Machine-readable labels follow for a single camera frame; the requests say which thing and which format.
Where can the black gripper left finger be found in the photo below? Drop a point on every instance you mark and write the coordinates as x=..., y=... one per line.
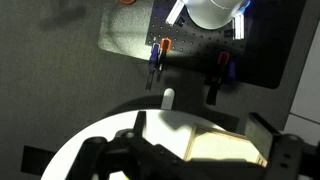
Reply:
x=135, y=134

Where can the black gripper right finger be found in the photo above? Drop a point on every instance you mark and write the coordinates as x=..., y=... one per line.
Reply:
x=262, y=135

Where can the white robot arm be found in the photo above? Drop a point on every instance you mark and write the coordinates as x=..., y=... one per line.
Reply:
x=209, y=14

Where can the wooden tray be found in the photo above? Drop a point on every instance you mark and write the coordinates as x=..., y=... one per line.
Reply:
x=214, y=144

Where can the round white table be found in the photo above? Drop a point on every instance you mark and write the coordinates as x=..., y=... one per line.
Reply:
x=172, y=129

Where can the white table leg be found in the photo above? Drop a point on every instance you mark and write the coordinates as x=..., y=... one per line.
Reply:
x=168, y=99

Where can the black orange spring clamp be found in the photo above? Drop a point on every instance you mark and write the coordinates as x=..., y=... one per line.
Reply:
x=224, y=73

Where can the blue orange spring clamp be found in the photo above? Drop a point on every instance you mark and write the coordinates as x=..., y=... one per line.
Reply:
x=157, y=58

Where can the black tape strip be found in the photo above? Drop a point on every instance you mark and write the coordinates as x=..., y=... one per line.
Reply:
x=35, y=160

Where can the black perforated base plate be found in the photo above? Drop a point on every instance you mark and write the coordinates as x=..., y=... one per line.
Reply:
x=260, y=57

